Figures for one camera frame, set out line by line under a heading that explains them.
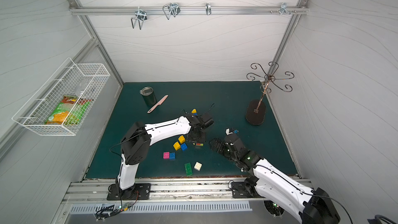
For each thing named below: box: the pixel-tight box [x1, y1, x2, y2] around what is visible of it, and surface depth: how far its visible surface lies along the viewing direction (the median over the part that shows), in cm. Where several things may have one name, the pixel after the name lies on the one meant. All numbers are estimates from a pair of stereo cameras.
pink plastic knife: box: [147, 94, 169, 114], surface depth 110 cm
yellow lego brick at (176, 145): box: [173, 141, 181, 151], surface depth 89 cm
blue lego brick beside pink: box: [169, 152, 176, 161], surface depth 86 cm
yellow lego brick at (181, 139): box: [178, 134, 186, 144], surface depth 91 cm
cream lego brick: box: [193, 161, 203, 172], surface depth 82 cm
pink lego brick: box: [163, 151, 170, 160], surface depth 86 cm
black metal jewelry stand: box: [245, 61, 295, 125], surface depth 100 cm
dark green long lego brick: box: [184, 162, 194, 177], surface depth 82 cm
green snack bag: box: [44, 95, 92, 125], surface depth 64 cm
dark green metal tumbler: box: [139, 86, 158, 107], surface depth 103 cm
